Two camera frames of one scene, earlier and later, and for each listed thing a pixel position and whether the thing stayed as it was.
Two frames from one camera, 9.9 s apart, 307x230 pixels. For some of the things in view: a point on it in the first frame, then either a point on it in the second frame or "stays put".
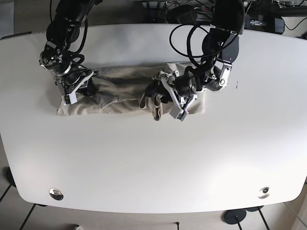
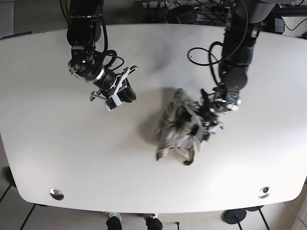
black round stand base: (229, 216) stays put
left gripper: (85, 85) to (122, 90)
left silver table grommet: (56, 194) stays put
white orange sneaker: (74, 226) to (112, 214)
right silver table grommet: (264, 193) stays put
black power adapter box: (182, 14) stays put
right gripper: (156, 86) to (205, 128)
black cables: (196, 27) to (216, 11)
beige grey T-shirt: (128, 90) to (180, 128)
